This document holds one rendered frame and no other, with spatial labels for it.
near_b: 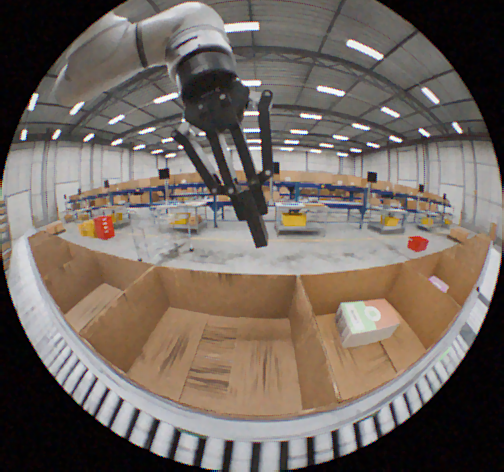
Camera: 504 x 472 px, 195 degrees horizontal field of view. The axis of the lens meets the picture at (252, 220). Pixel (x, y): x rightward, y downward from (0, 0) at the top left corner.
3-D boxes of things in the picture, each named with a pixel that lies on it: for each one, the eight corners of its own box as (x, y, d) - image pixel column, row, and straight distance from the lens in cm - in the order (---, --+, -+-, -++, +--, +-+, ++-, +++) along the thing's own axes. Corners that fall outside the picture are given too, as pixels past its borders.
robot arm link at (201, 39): (217, 16, 25) (230, 35, 20) (233, 53, 30) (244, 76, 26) (151, 50, 26) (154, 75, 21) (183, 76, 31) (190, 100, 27)
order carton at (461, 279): (427, 354, 62) (462, 309, 53) (385, 300, 69) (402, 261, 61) (462, 310, 96) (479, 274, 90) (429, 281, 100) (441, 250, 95)
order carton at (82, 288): (63, 318, 78) (41, 278, 72) (105, 283, 84) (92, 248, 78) (124, 378, 48) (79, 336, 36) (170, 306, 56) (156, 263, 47)
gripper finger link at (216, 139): (206, 99, 18) (194, 104, 18) (236, 195, 15) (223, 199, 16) (218, 111, 21) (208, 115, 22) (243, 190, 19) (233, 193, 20)
